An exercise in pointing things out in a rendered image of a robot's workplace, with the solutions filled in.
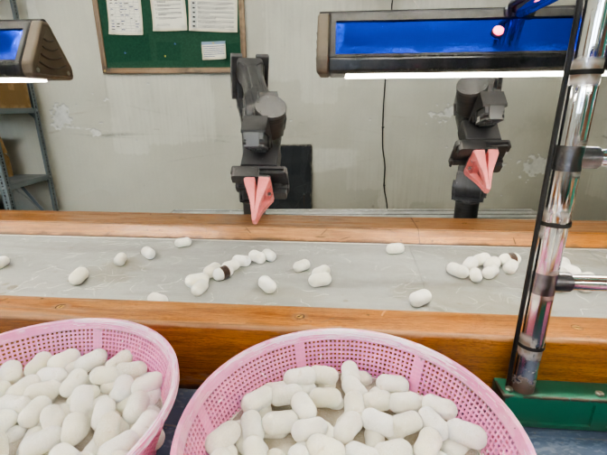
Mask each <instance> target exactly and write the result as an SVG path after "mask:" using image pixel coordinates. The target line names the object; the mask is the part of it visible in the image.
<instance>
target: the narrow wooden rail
mask: <svg viewBox="0 0 607 455"><path fill-rule="evenodd" d="M85 318H105V319H116V320H127V321H132V322H135V323H138V324H141V325H144V326H146V327H148V328H150V329H152V330H154V331H156V332H158V333H159V334H160V335H162V336H163V337H164V338H165V339H166V340H167V341H168V342H169V343H170V345H171V346H172V348H173V350H174V352H175V354H176V357H177V359H178V365H179V372H180V380H179V387H178V388H185V389H199V387H200V386H201V385H202V384H203V383H204V381H205V380H206V379H207V378H208V377H209V376H210V375H211V374H212V373H213V372H214V371H216V370H217V369H218V368H219V367H221V366H222V365H223V364H224V363H226V362H227V361H228V360H230V359H231V358H233V357H235V356H236V355H237V354H239V353H241V352H242V351H244V350H246V349H248V348H251V347H253V346H255V345H256V344H258V343H261V342H263V341H266V340H269V339H273V338H275V337H279V336H282V335H285V334H289V333H294V332H298V331H303V330H317V329H355V330H370V331H376V332H380V333H385V334H388V335H392V336H396V337H400V338H402V339H407V340H410V341H413V342H415V343H418V344H420V345H423V346H425V347H427V348H430V349H432V350H434V351H436V352H438V353H440V354H442V355H444V356H446V357H448V358H449V359H451V360H453V361H455V362H456V363H458V364H459V365H461V366H462V367H464V368H466V369H467V370H469V371H470V372H471V373H473V374H474V375H475V376H477V377H478V378H479V379H480V380H481V381H482V382H483V383H484V384H486V385H487V386H488V387H489V388H490V389H491V387H492V382H493V378H494V377H497V378H507V374H508V370H509V361H510V356H511V350H512V346H513V341H514V336H515V331H516V326H517V321H518V315H515V314H491V313H468V312H444V311H397V310H373V309H350V308H326V307H303V306H278V305H255V304H231V303H207V302H160V301H137V300H113V299H90V298H65V297H41V296H18V295H0V334H1V333H4V332H7V331H10V330H17V329H20V328H24V327H28V326H32V325H36V324H41V323H46V322H52V321H57V320H72V319H85ZM545 343H546V349H545V350H544V351H543V353H542V358H541V361H540V366H539V370H538V374H537V380H549V381H567V382H585V383H603V384H607V318H586V317H563V316H550V319H549V323H548V328H547V332H546V340H545Z"/></svg>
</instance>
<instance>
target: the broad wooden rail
mask: <svg viewBox="0 0 607 455"><path fill-rule="evenodd" d="M571 221H572V222H573V224H572V227H570V228H569V230H568V235H567V240H566V243H565V248H591V249H607V221H593V220H571ZM535 224H536V220H535V219H495V218H397V217H348V216H298V215H262V216H261V218H260V220H259V221H258V222H257V224H253V222H252V218H251V215H249V214H242V215H239V214H201V213H151V212H102V211H53V210H5V209H0V235H31V236H68V237H142V238H184V237H188V238H190V239H218V240H255V241H292V242H330V243H367V244H393V243H401V244H405V245H442V246H516V247H531V244H532V238H533V234H534V229H535Z"/></svg>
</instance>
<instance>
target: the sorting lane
mask: <svg viewBox="0 0 607 455"><path fill-rule="evenodd" d="M176 239H177V238H142V237H68V236H31V235H0V256H7V257H8V258H9V259H10V262H9V264H8V265H6V266H4V267H3V268H1V269H0V295H18V296H41V297H65V298H90V299H113V300H137V301H147V297H148V295H149V294H150V293H160V294H163V295H165V296H167V298H168V302H207V303H231V304H255V305H278V306H303V307H326V308H350V309H373V310H397V311H444V312H468V313H491V314H515V315H518V312H519V307H520V302H521V297H522V291H523V287H524V282H525V277H526V272H527V267H528V259H529V253H530V248H531V247H516V246H442V245H405V244H403V245H404V247H405V250H404V252H402V253H401V254H389V253H388V252H387V249H386V248H387V245H388V244H367V243H330V242H292V241H255V240H218V239H191V244H190V245H189V246H183V247H177V246H176V245H175V244H174V242H175V240H176ZM145 246H149V247H151V248H152V249H153V250H154V251H155V257H154V258H152V259H147V258H146V257H144V256H143V255H142V254H141V250H142V248H143V247H145ZM264 249H270V250H271V251H273V252H275V254H276V259H275V261H273V262H269V261H267V260H266V261H265V262H264V263H263V264H258V263H256V262H253V261H251V264H250V265H249V266H240V267H239V269H238V270H235V271H233V275H232V276H231V277H229V278H227V279H225V280H221V281H217V280H215V279H214V278H213V277H212V278H210V279H209V282H208V284H209V287H208V289H207V290H206V291H205V292H204V293H203V294H202V295H200V296H195V295H193V294H192V293H191V287H188V286H187V285H186V284H185V278H186V277H187V276H188V275H189V274H198V273H203V269H204V268H205V267H206V266H208V265H210V264H212V263H214V262H216V263H219V264H220V265H222V264H223V263H224V262H228V261H230V260H232V258H233V256H234V255H247V256H248V254H249V252H250V251H252V250H257V251H258V252H262V251H263V250H264ZM118 253H125V254H126V256H127V260H126V262H125V264H124V265H122V266H117V265H115V264H114V258H115V257H116V255H117V254H118ZM481 253H488V254H489V255H490V256H496V257H499V256H500V255H502V254H505V253H517V254H519V255H520V257H521V261H520V263H519V264H518V269H517V270H516V272H515V273H514V274H506V273H504V271H503V269H502V268H503V265H500V267H499V270H500V271H499V273H498V274H497V275H496V276H495V277H493V278H492V279H486V278H484V277H483V275H482V274H481V275H482V279H481V281H480V282H477V283H475V282H473V281H472V280H471V278H470V275H468V276H467V277H466V278H459V277H456V276H454V275H451V274H449V273H448V272H447V270H446V267H447V265H448V264H450V263H456V264H459V265H462V263H463V262H464V261H465V259H466V258H467V257H469V256H475V255H477V254H481ZM606 256H607V249H591V248H565V251H564V255H563V257H566V258H568V259H569V260H570V263H571V265H574V266H577V267H578V268H579V269H580V270H581V272H582V273H584V272H591V273H593V274H595V275H607V257H606ZM303 259H307V260H308V261H309V262H310V267H309V268H308V269H307V270H304V271H302V272H300V273H297V272H296V271H295V270H294V268H293V266H294V263H295V262H298V261H301V260H303ZM321 265H328V266H329V267H330V269H331V272H330V275H331V277H332V281H331V282H330V283H329V284H328V285H324V286H318V287H313V286H311V285H310V284H309V282H308V279H309V277H310V275H312V271H313V269H314V268H316V267H319V266H321ZM78 267H85V268H87V269H88V270H89V276H88V277H87V278H86V279H85V280H84V281H83V283H81V284H79V285H74V284H71V283H70V281H69V276H70V274H71V273H72V272H73V271H74V270H75V269H76V268H78ZM263 275H267V276H269V277H270V278H271V279H272V280H273V281H275V283H276V289H275V291H274V292H272V293H266V292H264V290H263V289H262V288H260V287H259V285H258V279H259V278H260V277H261V276H263ZM421 289H426V290H428V291H429V292H430V293H431V294H432V299H431V301H430V302H429V303H427V304H424V305H422V306H420V307H415V306H413V305H411V303H410V302H409V296H410V294H411V293H414V292H416V291H419V290H421ZM550 316H563V317H586V318H607V292H603V291H591V292H581V291H577V290H572V291H571V292H556V293H555V298H554V302H553V306H552V311H551V315H550Z"/></svg>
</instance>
